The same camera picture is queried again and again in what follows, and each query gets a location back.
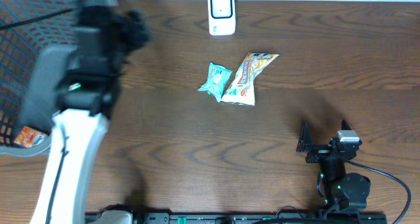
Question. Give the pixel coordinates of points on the small orange box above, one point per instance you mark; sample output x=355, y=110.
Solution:
x=29, y=137

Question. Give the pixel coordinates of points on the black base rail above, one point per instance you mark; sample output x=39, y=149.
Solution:
x=287, y=216

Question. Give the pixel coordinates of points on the grey plastic shopping basket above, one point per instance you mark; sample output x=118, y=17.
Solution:
x=34, y=33

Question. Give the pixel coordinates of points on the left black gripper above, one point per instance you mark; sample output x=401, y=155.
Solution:
x=107, y=18

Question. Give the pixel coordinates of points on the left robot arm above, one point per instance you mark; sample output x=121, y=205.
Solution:
x=85, y=94

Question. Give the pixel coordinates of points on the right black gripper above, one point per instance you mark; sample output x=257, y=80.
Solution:
x=305, y=144

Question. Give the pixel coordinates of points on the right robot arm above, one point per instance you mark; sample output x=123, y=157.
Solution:
x=343, y=191

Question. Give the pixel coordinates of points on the white barcode scanner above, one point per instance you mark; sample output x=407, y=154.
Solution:
x=221, y=17

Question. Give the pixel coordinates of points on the teal wet wipes pack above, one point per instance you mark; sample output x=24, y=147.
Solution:
x=217, y=79

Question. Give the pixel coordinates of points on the yellow snack bag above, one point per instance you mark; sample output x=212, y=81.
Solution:
x=241, y=90

